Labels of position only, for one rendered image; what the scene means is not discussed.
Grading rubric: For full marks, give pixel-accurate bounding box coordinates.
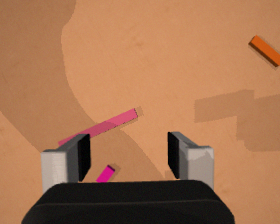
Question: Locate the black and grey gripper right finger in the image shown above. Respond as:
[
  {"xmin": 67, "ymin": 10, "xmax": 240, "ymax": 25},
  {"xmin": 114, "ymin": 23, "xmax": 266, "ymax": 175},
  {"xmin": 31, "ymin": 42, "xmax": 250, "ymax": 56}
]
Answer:
[{"xmin": 167, "ymin": 131, "xmax": 214, "ymax": 191}]

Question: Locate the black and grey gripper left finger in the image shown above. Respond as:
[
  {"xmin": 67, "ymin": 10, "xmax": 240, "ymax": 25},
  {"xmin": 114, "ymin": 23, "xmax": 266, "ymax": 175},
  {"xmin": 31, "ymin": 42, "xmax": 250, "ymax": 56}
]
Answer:
[{"xmin": 40, "ymin": 134, "xmax": 91, "ymax": 194}]

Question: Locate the magenta block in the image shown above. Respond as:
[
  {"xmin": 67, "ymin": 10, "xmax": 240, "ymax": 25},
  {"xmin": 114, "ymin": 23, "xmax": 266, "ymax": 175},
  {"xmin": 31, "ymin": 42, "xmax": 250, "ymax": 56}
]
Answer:
[{"xmin": 96, "ymin": 165, "xmax": 115, "ymax": 182}]

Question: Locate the pink rod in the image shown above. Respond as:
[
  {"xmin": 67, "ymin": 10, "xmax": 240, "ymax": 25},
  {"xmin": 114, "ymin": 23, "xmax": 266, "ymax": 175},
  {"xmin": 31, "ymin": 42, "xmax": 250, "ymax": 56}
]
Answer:
[{"xmin": 58, "ymin": 108, "xmax": 138, "ymax": 146}]

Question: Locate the orange rod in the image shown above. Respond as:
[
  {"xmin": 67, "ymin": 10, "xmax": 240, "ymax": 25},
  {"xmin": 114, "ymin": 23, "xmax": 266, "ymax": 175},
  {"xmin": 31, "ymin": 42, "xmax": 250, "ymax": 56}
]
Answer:
[{"xmin": 248, "ymin": 35, "xmax": 280, "ymax": 67}]

